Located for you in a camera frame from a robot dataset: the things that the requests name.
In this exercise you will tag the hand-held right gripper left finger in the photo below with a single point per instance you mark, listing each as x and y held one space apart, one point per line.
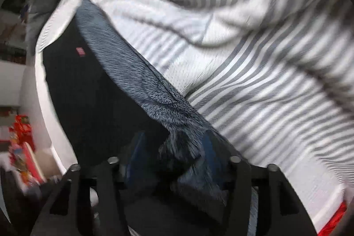
99 197

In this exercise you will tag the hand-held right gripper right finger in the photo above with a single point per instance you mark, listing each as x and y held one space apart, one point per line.
249 197

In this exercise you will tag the black pants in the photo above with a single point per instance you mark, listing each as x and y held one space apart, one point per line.
83 103

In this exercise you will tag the blue-grey patterned cloth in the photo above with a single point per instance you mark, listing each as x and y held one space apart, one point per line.
155 92

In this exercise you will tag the red embroidered cushion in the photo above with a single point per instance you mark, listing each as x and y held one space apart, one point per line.
333 218

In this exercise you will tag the red gift boxes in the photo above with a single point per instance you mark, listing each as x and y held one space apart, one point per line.
22 142

